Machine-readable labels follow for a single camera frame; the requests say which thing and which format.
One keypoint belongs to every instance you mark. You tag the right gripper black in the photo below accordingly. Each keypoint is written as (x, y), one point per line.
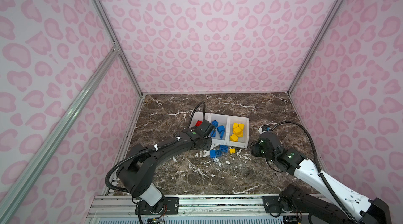
(254, 147)

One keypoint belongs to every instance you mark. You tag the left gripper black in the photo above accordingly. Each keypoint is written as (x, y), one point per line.
(209, 144)

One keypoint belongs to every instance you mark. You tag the long red lego brick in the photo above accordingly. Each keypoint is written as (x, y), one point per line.
(198, 123)

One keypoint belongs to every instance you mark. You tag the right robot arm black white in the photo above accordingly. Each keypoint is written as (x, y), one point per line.
(346, 205)

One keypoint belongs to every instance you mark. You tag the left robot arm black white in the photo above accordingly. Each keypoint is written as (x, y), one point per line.
(136, 173)

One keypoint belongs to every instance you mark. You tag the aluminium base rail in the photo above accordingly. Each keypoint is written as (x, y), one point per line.
(199, 209)

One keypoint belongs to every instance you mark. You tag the aluminium frame strut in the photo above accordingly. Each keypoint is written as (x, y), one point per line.
(17, 193)

